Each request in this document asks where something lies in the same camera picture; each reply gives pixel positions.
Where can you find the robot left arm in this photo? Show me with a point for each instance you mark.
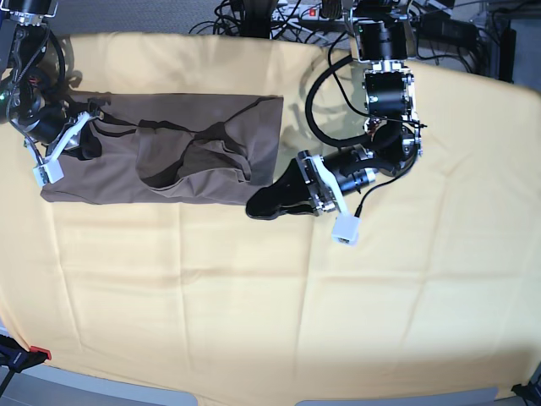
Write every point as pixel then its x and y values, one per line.
pixel 390 144

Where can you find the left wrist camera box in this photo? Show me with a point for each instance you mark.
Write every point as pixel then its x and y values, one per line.
pixel 345 230

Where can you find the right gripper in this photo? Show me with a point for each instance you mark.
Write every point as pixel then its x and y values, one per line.
pixel 46 124

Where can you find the black center stand post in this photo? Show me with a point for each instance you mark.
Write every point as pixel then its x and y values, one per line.
pixel 257 18

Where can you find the white power strip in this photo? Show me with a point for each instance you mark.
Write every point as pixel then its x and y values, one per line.
pixel 313 13

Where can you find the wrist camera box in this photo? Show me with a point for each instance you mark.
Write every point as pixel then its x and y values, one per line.
pixel 48 172
pixel 345 230

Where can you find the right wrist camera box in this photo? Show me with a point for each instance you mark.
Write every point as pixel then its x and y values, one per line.
pixel 48 172

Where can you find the blue clamp with red tip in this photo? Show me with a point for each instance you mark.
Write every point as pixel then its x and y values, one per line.
pixel 17 358

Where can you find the black clamp at right corner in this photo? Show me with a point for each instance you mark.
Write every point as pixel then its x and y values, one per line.
pixel 530 393

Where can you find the black table leg post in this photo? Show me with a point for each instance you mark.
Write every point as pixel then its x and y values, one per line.
pixel 507 54

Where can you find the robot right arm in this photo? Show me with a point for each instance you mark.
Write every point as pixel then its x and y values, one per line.
pixel 34 92

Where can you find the brown T-shirt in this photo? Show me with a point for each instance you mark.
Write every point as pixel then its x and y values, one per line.
pixel 173 148

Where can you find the yellow table cloth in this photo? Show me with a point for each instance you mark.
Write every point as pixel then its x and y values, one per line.
pixel 440 294

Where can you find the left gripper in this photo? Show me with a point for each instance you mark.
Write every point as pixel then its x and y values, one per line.
pixel 314 185

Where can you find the black power adapter box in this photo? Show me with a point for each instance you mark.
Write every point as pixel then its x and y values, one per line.
pixel 437 27

